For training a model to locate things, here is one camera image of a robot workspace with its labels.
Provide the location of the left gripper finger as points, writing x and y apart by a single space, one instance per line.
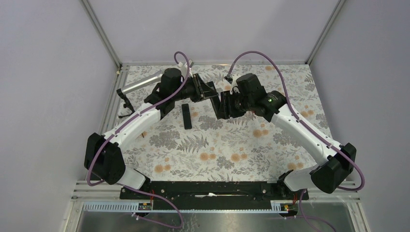
201 85
208 94

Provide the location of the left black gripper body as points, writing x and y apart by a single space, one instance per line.
188 90

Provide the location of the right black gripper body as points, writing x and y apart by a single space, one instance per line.
240 104

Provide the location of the black remote control back up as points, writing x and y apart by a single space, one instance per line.
186 116

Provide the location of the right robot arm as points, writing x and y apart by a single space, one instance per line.
334 161

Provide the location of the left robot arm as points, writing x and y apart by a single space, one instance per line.
104 159

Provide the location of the floral table mat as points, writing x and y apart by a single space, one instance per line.
240 149

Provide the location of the grey microphone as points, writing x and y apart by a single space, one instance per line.
143 82

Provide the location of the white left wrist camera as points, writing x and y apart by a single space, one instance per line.
186 67

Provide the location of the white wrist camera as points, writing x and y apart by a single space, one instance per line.
186 67
231 79

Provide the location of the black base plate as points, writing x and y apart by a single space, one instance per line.
187 195

